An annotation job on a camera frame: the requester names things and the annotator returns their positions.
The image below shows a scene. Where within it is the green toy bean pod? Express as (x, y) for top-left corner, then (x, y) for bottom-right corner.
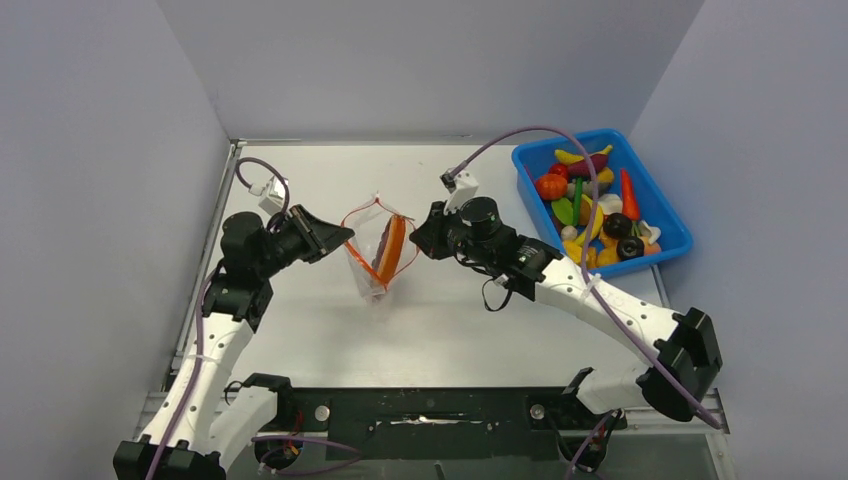
(572, 177), (583, 226)

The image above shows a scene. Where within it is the red toy tomato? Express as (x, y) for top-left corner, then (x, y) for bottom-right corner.
(548, 163), (569, 180)

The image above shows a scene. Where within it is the white toy mushroom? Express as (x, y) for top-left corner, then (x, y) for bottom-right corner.
(560, 225), (579, 242)

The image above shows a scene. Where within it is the yellow toy banana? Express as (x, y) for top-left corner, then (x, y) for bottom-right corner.
(554, 144), (614, 165)
(575, 202), (604, 246)

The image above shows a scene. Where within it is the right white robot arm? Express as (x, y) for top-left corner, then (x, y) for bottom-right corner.
(410, 197), (723, 429)

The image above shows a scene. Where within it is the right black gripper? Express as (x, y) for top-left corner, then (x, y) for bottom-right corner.
(412, 199), (495, 268)

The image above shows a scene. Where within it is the yellow toy lemon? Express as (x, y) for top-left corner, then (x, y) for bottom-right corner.
(563, 242), (597, 269)

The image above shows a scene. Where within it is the white toy garlic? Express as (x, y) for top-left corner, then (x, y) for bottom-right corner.
(598, 193), (623, 216)

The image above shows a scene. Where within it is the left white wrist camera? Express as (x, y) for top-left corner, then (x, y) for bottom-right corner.
(248, 177), (289, 216)

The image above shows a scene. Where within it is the blue plastic bin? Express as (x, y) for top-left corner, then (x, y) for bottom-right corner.
(512, 129), (693, 277)

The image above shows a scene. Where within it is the green toy starfruit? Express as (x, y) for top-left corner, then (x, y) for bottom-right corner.
(550, 197), (575, 226)

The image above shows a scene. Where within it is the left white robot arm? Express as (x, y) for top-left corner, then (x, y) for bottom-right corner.
(113, 205), (354, 479)

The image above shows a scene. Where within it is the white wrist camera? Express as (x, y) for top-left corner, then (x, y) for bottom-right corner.
(248, 177), (289, 216)
(441, 171), (479, 215)

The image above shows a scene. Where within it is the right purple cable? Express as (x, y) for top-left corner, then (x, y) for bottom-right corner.
(441, 126), (723, 431)

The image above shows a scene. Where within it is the clear zip top bag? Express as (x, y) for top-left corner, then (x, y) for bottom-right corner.
(341, 193), (420, 306)

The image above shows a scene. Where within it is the dark toy eggplant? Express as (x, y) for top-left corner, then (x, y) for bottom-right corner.
(602, 212), (634, 240)
(616, 236), (646, 261)

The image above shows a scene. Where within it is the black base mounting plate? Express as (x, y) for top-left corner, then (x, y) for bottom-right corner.
(225, 370), (631, 465)

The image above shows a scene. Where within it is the purple toy sweet potato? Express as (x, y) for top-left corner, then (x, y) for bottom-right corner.
(566, 153), (609, 178)

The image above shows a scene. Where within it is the orange toy carrot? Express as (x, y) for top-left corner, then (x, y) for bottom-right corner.
(620, 169), (641, 222)

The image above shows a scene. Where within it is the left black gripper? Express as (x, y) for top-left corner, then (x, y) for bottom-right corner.
(256, 204), (354, 278)

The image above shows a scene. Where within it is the orange toy pumpkin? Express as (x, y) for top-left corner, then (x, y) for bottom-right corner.
(534, 174), (569, 202)

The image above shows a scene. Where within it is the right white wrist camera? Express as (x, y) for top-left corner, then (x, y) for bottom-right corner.
(441, 171), (479, 215)

